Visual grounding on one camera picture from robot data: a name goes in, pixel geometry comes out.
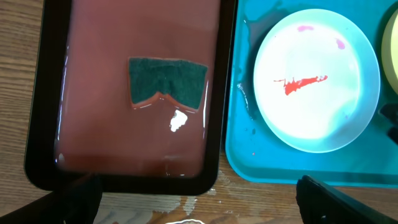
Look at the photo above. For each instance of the teal plastic tray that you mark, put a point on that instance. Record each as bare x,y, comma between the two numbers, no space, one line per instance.
252,149

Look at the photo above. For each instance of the yellow-green plate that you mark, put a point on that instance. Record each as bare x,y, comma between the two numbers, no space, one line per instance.
389,51

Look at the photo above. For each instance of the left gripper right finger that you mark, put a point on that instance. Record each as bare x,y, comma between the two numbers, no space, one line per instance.
320,203

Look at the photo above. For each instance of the green scrubbing sponge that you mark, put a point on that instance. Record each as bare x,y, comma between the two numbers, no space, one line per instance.
181,81

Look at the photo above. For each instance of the light blue plate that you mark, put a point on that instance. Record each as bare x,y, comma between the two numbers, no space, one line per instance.
316,80

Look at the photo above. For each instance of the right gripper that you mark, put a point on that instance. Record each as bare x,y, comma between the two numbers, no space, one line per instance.
389,111

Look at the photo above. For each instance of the black tray with red water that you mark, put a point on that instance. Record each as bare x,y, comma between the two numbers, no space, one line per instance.
82,120

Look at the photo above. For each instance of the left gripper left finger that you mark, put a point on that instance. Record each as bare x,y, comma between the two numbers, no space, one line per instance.
77,202

